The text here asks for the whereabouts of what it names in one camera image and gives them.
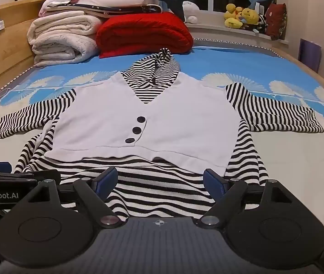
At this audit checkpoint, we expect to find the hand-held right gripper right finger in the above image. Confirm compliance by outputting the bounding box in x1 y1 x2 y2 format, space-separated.
198 169 305 229

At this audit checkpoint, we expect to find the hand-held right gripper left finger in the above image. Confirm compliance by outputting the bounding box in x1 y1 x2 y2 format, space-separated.
15 166 122 229

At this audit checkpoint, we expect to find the striped and white hooded top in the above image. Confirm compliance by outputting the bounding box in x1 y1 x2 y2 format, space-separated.
0 48 324 217

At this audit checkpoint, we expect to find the white fleece folded blanket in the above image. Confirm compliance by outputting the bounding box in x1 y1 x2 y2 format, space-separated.
27 11 105 68

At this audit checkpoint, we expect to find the red folded blanket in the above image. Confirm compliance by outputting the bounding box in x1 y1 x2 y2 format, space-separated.
96 12 194 59

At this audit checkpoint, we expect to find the white windowsill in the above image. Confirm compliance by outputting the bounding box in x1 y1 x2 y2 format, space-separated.
185 20 290 47

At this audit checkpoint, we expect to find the black and white striped plush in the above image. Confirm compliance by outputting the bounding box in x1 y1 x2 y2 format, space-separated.
246 14 269 34

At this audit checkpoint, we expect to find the yellow duck plush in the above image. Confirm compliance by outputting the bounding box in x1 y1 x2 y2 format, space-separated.
224 3 244 29
240 7 261 26

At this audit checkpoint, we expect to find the white seal plush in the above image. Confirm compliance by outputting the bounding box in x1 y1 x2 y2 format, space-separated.
182 1 199 23

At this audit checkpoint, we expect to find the dark red cushion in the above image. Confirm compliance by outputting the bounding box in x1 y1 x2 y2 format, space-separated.
265 3 288 41

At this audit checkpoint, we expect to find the white folded quilt navy trim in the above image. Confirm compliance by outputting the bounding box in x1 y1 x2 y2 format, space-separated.
39 0 164 18

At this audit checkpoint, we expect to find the wooden bed frame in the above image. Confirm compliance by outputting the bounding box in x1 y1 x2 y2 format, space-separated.
0 0 324 109

